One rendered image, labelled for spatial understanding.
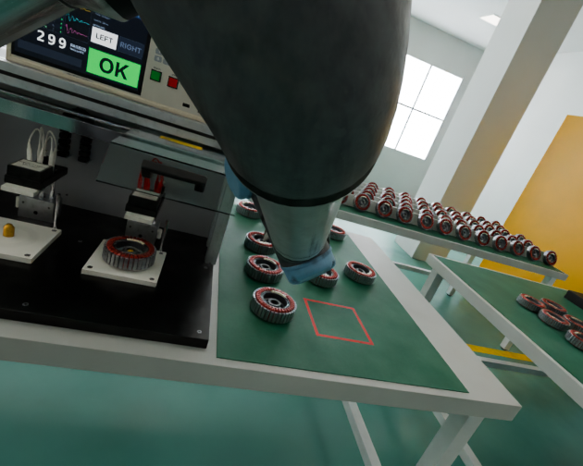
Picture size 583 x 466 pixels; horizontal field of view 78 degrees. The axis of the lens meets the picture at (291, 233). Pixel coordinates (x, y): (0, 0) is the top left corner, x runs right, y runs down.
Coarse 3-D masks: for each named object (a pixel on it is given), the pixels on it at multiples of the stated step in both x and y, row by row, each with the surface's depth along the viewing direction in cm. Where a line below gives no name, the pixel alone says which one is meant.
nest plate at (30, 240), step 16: (0, 224) 79; (16, 224) 81; (32, 224) 83; (0, 240) 74; (16, 240) 75; (32, 240) 77; (48, 240) 79; (0, 256) 70; (16, 256) 71; (32, 256) 73
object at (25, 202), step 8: (24, 200) 85; (32, 200) 86; (40, 200) 86; (48, 200) 87; (24, 208) 86; (32, 208) 86; (40, 208) 87; (48, 208) 87; (24, 216) 87; (32, 216) 87; (40, 216) 88; (48, 216) 88
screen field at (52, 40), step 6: (36, 30) 73; (36, 36) 74; (42, 36) 74; (48, 36) 74; (54, 36) 74; (42, 42) 74; (48, 42) 75; (54, 42) 75; (60, 42) 75; (66, 42) 75; (60, 48) 75; (66, 48) 76
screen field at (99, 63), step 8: (88, 56) 77; (96, 56) 77; (104, 56) 77; (112, 56) 78; (88, 64) 77; (96, 64) 78; (104, 64) 78; (112, 64) 78; (120, 64) 78; (128, 64) 79; (136, 64) 79; (96, 72) 78; (104, 72) 78; (112, 72) 79; (120, 72) 79; (128, 72) 79; (136, 72) 79; (120, 80) 80; (128, 80) 80; (136, 80) 80
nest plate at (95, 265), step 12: (96, 252) 81; (156, 252) 90; (96, 264) 77; (108, 264) 79; (156, 264) 85; (108, 276) 76; (120, 276) 76; (132, 276) 78; (144, 276) 79; (156, 276) 80
